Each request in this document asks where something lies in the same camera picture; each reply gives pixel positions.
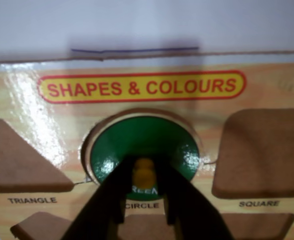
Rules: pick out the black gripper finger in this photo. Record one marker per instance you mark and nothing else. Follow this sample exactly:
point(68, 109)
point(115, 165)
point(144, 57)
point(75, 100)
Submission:
point(104, 202)
point(196, 212)

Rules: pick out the green circle piece yellow pin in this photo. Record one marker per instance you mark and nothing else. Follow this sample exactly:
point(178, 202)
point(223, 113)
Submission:
point(141, 135)

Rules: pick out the wooden shapes puzzle board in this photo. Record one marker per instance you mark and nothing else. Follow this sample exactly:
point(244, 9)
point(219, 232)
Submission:
point(249, 82)

